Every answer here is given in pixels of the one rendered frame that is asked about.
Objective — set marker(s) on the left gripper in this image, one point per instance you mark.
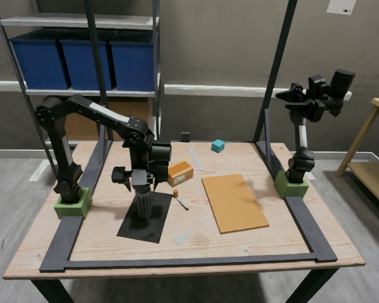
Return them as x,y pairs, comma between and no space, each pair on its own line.
308,108

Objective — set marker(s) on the teal box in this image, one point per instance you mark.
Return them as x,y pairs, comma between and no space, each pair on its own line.
218,146

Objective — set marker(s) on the dark grey metal post with diagonal brace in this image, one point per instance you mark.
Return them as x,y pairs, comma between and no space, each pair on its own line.
270,87

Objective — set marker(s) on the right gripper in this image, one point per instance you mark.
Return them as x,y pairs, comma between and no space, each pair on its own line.
121,176

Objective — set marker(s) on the brown cardboard box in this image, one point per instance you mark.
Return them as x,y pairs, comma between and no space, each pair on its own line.
179,172

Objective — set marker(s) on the wooden cutting board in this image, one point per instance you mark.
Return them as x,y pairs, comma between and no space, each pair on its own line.
234,207

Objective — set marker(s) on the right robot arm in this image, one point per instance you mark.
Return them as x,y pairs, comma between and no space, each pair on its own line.
51,115

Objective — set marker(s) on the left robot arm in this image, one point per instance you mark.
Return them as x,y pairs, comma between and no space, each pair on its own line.
303,159

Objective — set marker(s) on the black rectangular mat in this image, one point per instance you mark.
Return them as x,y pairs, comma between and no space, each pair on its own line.
149,230

